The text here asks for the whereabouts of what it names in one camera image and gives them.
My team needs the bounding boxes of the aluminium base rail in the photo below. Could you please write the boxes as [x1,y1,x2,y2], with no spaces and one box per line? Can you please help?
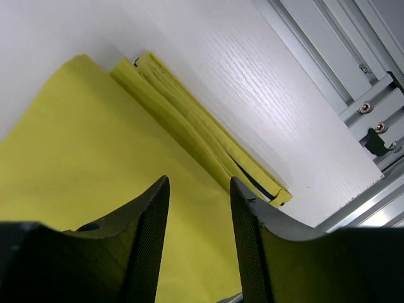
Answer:
[216,173,404,303]

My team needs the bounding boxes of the aluminium frame profile right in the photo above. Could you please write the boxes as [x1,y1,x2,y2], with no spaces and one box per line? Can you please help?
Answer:
[254,1,403,171]

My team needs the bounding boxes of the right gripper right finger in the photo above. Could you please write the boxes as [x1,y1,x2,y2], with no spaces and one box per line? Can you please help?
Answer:
[229,175,404,303]

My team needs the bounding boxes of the yellow-green trousers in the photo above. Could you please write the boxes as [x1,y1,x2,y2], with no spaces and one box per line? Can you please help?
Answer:
[1,52,291,302]

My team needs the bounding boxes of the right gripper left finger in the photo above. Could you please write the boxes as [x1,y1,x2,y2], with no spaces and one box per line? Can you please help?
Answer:
[1,176,170,302]

